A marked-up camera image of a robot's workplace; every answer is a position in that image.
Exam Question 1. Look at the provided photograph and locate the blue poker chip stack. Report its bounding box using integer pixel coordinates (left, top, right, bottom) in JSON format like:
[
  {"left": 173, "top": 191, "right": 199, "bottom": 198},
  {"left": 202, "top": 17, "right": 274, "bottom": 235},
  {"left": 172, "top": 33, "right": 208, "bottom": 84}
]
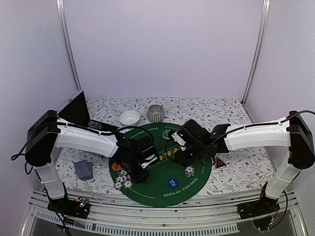
[{"left": 185, "top": 166, "right": 195, "bottom": 177}]

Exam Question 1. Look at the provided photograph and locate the blue poker chips pile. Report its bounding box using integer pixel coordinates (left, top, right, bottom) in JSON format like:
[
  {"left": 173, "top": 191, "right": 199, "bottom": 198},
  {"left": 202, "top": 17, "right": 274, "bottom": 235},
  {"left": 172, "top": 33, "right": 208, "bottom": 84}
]
[{"left": 114, "top": 170, "right": 133, "bottom": 190}]

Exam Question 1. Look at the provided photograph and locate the orange big blind button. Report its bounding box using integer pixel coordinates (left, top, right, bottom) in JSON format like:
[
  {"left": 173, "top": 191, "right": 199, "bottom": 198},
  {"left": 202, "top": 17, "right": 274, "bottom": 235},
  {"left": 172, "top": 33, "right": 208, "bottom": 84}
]
[{"left": 111, "top": 162, "right": 122, "bottom": 172}]

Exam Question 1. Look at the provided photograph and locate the blue small blind button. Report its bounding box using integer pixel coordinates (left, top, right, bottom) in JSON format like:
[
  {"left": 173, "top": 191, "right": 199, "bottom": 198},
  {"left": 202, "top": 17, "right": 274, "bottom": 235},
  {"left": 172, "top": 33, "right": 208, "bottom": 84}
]
[{"left": 167, "top": 178, "right": 179, "bottom": 189}]

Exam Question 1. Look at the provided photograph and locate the grey playing card deck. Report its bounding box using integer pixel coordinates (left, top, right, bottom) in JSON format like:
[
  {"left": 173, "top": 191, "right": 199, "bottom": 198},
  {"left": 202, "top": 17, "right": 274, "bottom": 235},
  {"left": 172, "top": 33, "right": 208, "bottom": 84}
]
[{"left": 74, "top": 160, "right": 94, "bottom": 181}]

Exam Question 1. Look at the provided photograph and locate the clear acrylic dealer button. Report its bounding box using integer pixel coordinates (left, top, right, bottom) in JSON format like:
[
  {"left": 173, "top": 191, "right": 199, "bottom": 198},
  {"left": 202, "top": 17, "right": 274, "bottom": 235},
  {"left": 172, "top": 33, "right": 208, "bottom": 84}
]
[{"left": 162, "top": 130, "right": 170, "bottom": 139}]

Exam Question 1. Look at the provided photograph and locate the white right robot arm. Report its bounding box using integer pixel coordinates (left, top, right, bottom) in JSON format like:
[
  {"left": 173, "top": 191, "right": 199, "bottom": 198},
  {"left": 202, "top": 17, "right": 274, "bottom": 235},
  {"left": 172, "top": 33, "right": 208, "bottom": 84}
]
[{"left": 168, "top": 111, "right": 315, "bottom": 214}]

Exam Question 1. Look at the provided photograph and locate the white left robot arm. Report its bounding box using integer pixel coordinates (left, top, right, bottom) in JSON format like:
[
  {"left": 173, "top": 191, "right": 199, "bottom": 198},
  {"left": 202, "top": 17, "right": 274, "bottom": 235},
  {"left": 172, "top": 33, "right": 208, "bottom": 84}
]
[{"left": 10, "top": 110, "right": 158, "bottom": 213}]

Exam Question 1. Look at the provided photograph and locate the round green poker mat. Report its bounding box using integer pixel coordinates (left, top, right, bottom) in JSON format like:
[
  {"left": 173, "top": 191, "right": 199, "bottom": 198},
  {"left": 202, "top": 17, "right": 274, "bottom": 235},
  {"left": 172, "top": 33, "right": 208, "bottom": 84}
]
[{"left": 109, "top": 122, "right": 212, "bottom": 207}]

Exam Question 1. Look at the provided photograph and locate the black triangular all-in marker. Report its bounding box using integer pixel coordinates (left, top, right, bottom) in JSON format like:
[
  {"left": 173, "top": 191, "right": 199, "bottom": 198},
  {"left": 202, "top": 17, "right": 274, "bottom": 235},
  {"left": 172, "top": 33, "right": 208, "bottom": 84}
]
[{"left": 215, "top": 158, "right": 226, "bottom": 169}]

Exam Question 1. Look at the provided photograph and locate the striped grey ceramic cup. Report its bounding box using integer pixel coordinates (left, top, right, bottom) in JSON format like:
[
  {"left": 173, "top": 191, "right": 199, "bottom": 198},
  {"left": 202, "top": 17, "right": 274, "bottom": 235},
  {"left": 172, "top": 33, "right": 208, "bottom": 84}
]
[{"left": 147, "top": 105, "right": 165, "bottom": 123}]

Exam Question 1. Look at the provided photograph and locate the white ceramic bowl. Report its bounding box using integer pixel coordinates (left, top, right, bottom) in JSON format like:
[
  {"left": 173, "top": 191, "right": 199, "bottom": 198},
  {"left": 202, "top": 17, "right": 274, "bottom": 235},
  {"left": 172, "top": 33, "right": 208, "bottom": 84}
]
[{"left": 119, "top": 111, "right": 141, "bottom": 127}]

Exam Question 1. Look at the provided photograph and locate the floral white tablecloth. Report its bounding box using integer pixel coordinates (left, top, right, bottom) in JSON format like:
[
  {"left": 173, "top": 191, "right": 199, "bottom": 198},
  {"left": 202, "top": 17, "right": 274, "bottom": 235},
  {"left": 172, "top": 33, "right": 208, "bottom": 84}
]
[{"left": 54, "top": 97, "right": 275, "bottom": 196}]

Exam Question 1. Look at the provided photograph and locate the poker chip row upper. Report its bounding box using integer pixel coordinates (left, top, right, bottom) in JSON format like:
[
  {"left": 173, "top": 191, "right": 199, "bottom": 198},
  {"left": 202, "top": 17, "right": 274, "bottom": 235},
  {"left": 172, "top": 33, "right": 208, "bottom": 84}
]
[{"left": 88, "top": 120, "right": 102, "bottom": 130}]

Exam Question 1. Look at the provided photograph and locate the aluminium poker chip case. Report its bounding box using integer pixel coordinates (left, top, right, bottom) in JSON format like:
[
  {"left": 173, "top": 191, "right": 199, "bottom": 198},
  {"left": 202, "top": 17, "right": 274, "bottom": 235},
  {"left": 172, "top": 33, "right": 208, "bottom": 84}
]
[{"left": 57, "top": 89, "right": 118, "bottom": 132}]

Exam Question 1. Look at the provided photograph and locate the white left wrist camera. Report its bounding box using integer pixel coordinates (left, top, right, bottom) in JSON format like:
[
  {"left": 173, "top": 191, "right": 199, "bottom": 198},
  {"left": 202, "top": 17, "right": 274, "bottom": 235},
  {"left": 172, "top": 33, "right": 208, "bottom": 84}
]
[{"left": 141, "top": 154, "right": 158, "bottom": 169}]

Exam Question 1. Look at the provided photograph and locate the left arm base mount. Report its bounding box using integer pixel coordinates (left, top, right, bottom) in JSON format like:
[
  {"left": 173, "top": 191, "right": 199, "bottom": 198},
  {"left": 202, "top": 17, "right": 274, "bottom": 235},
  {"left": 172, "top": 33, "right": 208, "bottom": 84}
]
[{"left": 47, "top": 198, "right": 91, "bottom": 219}]

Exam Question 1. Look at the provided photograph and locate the right aluminium frame post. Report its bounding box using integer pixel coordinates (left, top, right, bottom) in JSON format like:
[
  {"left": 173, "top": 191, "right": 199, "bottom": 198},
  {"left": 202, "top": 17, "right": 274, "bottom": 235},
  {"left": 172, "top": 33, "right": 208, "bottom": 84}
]
[{"left": 241, "top": 0, "right": 271, "bottom": 106}]

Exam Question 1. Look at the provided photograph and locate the aluminium frame post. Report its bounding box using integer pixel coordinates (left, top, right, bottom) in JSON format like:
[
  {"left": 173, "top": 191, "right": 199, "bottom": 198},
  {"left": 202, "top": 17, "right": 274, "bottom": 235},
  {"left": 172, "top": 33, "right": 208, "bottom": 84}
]
[
  {"left": 241, "top": 0, "right": 271, "bottom": 106},
  {"left": 56, "top": 0, "right": 82, "bottom": 90}
]

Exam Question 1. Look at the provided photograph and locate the left aluminium frame post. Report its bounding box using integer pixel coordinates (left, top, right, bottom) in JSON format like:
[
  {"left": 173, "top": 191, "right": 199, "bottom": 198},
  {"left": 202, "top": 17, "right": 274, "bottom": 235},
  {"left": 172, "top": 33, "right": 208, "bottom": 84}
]
[{"left": 56, "top": 0, "right": 82, "bottom": 90}]

